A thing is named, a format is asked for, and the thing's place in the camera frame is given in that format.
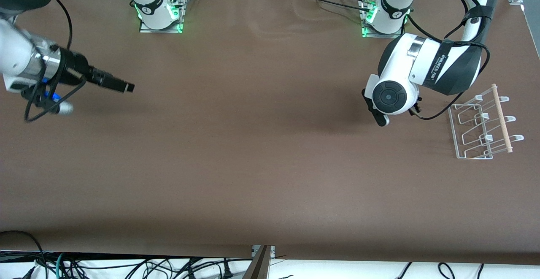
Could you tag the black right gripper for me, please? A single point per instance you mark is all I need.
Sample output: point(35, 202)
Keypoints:
point(76, 69)

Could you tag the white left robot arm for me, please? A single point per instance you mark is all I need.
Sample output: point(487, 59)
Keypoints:
point(422, 59)

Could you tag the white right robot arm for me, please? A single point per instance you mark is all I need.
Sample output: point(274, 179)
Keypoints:
point(17, 55)

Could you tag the wooden rack rod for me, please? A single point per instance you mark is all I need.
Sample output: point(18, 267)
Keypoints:
point(502, 120)

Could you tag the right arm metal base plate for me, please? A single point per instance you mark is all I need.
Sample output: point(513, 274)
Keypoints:
point(145, 29)

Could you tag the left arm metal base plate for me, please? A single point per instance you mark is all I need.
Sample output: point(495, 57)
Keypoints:
point(398, 35)

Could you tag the aluminium frame profile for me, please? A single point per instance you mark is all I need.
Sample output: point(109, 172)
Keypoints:
point(259, 264)

